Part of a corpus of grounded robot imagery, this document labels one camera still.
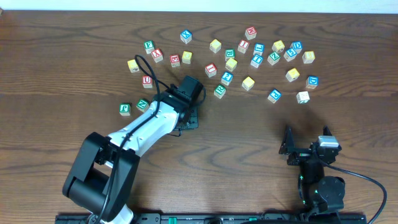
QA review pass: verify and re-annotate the red i block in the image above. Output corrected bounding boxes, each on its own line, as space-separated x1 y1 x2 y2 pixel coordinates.
238 40 249 54
205 63 217 78

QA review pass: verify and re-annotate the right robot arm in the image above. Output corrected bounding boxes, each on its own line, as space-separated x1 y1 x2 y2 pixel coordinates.
279 126 345 216

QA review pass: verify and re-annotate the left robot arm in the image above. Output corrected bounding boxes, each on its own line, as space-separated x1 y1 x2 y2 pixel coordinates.
62 76 205 223

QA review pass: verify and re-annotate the green R block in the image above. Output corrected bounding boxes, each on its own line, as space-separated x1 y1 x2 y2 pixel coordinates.
214 84 226 99

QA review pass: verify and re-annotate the yellow block beside red E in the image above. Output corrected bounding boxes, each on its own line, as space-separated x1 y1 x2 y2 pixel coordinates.
182 51 193 64

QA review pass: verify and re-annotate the blue 2 block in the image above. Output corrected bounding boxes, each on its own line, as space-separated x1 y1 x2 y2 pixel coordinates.
221 72 233 86

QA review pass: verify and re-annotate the plain wood green-sided block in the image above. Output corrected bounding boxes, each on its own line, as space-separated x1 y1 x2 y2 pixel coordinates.
296 91 310 104

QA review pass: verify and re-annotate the yellow block below B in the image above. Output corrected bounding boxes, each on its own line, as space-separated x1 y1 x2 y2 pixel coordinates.
225 58 238 72

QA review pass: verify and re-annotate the red U block left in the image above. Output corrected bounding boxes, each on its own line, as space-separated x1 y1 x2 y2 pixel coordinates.
142 75 154 88

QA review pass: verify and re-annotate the red X block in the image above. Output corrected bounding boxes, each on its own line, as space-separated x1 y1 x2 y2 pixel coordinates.
150 49 164 63

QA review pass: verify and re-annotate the yellow block top centre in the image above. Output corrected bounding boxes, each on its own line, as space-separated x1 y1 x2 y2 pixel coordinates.
210 39 222 54

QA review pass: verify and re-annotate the green B block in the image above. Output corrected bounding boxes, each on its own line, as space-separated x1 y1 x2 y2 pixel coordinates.
224 49 236 61

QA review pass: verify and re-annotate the blue D block lower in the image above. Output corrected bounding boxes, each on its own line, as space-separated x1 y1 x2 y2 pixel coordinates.
305 76 319 89

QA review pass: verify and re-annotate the blue d block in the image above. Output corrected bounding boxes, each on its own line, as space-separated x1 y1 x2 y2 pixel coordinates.
305 76 319 89
290 41 303 54

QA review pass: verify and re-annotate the blue X block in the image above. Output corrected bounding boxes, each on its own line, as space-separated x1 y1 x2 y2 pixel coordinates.
180 30 192 44

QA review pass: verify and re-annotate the blue P block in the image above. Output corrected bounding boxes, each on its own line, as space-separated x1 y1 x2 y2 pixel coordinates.
267 89 282 103

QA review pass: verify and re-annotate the green N block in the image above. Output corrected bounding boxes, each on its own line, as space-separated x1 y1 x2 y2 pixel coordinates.
136 99 150 113

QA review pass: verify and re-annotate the green F block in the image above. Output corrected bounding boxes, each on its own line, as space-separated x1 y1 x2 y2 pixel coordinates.
144 40 155 54

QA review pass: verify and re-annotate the yellow block far left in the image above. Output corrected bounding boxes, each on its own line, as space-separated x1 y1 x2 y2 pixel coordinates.
127 59 139 73

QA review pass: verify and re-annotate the green J block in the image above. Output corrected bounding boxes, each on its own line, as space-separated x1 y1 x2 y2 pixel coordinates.
119 103 131 116

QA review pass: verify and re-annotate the blue T block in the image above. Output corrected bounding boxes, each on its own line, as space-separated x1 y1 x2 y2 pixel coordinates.
251 54 264 68

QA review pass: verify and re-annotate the yellow 8 block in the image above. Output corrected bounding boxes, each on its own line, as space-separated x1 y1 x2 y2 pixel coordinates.
302 51 315 64

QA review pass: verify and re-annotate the blue L block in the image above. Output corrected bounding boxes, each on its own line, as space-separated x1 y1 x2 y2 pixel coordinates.
253 43 265 56

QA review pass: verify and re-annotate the red H block top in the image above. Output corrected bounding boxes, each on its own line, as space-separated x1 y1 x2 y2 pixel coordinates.
245 26 257 40

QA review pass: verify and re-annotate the blue S block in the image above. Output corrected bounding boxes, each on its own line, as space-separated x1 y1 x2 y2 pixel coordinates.
284 48 297 62

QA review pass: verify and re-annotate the green Z block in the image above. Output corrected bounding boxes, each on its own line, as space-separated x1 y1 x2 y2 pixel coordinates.
267 52 280 65

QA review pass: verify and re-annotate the blue D block upper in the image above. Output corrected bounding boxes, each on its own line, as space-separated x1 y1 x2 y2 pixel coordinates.
290 41 303 54

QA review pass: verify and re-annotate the yellow block upper right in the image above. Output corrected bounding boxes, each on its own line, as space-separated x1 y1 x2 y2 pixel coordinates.
272 40 285 54

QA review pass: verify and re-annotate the left black cable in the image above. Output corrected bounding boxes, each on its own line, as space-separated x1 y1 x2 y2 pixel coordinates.
93 54 175 224

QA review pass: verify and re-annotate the black cable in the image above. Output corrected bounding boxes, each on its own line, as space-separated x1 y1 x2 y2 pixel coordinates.
93 54 175 224
323 161 388 224

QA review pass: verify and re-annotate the right black cable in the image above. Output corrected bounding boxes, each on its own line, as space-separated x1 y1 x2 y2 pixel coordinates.
323 161 388 224

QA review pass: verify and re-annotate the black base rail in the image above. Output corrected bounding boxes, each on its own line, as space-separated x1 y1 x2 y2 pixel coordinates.
55 212 368 224

